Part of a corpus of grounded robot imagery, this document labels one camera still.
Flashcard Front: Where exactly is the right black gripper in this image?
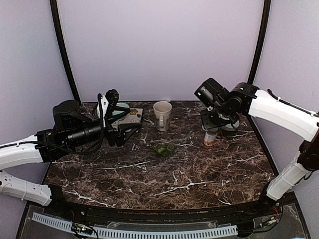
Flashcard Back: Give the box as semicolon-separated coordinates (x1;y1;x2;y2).
200;104;235;129

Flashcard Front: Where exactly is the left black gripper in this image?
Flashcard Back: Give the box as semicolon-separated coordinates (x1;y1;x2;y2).
67;106;142;149

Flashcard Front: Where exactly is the orange pill bottle grey cap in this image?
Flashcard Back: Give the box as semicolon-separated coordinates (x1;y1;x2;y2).
204;128;218;147

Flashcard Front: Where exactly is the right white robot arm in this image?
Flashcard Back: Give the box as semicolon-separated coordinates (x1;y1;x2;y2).
194;78;319;216

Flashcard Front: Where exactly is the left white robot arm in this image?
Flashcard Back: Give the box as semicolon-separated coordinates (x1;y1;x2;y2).
0;96;143;217

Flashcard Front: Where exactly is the floral square plate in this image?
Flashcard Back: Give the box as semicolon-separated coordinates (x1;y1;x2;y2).
112;108;143;129

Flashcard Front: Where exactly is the left light green bowl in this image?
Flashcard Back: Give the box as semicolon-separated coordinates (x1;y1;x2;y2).
112;103;130;117

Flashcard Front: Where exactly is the light green bowl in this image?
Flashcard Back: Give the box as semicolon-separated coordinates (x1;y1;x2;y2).
221;121;240;132
112;103;130;117

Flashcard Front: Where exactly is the right light green bowl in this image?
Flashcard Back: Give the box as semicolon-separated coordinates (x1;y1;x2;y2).
221;121;240;132

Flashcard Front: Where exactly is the cream coral pattern mug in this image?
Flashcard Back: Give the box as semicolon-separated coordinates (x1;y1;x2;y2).
153;101;172;131

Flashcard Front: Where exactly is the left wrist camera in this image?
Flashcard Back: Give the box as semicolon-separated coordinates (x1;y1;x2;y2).
97;89;119;126

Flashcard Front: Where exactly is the black front table rail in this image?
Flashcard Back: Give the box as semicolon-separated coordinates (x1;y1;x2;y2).
44;201;283;224

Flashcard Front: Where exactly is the white slotted cable duct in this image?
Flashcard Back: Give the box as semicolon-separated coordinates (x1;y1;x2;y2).
31;213;238;239

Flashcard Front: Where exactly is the right black frame post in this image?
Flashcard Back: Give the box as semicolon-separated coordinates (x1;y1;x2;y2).
247;0;271;84

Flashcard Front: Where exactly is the black frame post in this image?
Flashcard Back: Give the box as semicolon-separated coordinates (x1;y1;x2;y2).
247;0;271;84
49;0;81;104

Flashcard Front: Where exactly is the left black frame post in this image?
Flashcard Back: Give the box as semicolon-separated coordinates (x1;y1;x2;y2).
49;0;81;104

